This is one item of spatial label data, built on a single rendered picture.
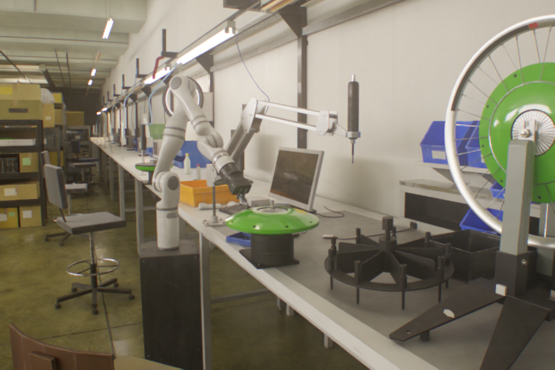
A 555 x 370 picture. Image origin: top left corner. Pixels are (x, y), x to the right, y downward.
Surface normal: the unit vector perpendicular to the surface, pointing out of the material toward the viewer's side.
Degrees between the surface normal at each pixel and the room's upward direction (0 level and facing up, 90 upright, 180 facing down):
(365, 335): 0
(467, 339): 0
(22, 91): 90
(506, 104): 81
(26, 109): 90
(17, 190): 90
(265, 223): 24
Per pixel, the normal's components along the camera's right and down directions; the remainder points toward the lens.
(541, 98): -0.84, -0.09
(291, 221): 0.19, -0.89
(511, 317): -0.27, -0.93
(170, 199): 0.71, 0.07
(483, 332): 0.00, -1.00
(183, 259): 0.29, 0.07
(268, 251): -0.18, 0.08
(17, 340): -0.62, 0.07
